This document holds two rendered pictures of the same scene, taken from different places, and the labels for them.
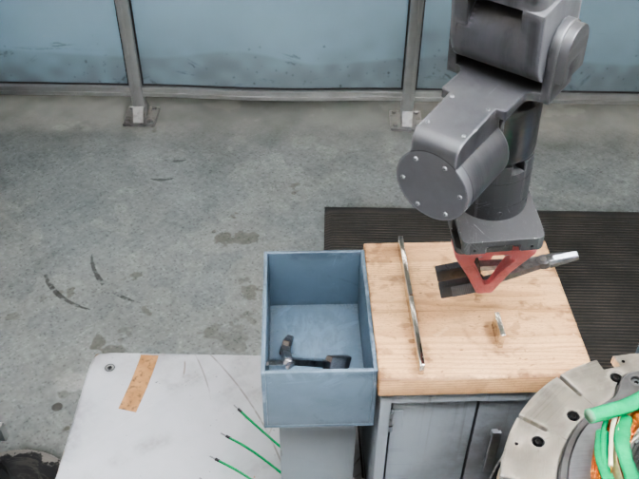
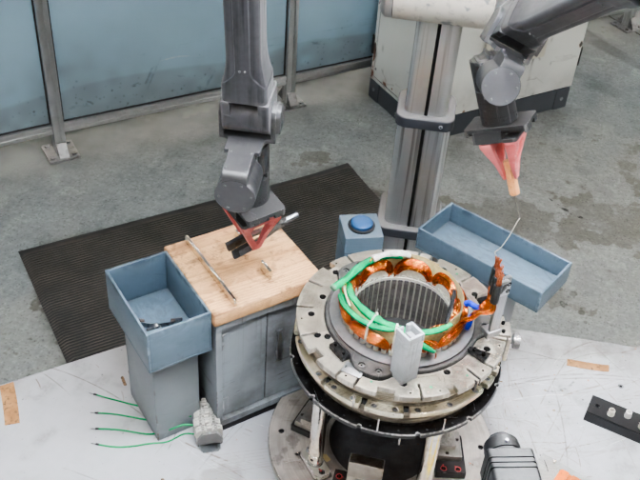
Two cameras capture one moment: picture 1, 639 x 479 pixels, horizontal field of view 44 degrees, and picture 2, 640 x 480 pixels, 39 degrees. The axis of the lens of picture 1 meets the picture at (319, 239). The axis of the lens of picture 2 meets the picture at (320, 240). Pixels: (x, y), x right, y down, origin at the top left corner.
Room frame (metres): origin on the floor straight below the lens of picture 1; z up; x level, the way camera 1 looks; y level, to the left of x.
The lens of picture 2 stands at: (-0.47, 0.34, 2.05)
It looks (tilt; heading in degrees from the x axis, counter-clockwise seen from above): 39 degrees down; 328
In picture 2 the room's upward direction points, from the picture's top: 5 degrees clockwise
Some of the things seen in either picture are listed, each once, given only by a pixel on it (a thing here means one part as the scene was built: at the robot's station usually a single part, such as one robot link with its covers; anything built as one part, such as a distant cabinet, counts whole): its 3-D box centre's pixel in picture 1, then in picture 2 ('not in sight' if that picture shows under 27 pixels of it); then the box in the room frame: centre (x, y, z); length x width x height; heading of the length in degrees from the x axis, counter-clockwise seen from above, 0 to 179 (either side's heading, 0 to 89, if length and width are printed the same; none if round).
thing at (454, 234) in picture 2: not in sight; (480, 304); (0.42, -0.56, 0.92); 0.25 x 0.11 x 0.28; 21
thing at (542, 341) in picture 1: (468, 312); (243, 267); (0.56, -0.15, 1.05); 0.20 x 0.19 x 0.02; 92
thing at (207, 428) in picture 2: not in sight; (207, 421); (0.48, -0.05, 0.80); 0.10 x 0.05 x 0.04; 163
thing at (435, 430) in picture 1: (452, 399); (242, 328); (0.56, -0.15, 0.91); 0.19 x 0.19 x 0.26; 2
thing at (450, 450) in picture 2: not in sight; (448, 444); (0.24, -0.38, 0.83); 0.05 x 0.04 x 0.02; 150
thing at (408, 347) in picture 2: not in sight; (408, 353); (0.21, -0.24, 1.14); 0.03 x 0.03 x 0.09; 6
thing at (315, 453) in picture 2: not in sight; (318, 424); (0.32, -0.17, 0.91); 0.02 x 0.02 x 0.21
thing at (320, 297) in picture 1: (316, 395); (161, 352); (0.55, 0.00, 0.92); 0.17 x 0.11 x 0.28; 2
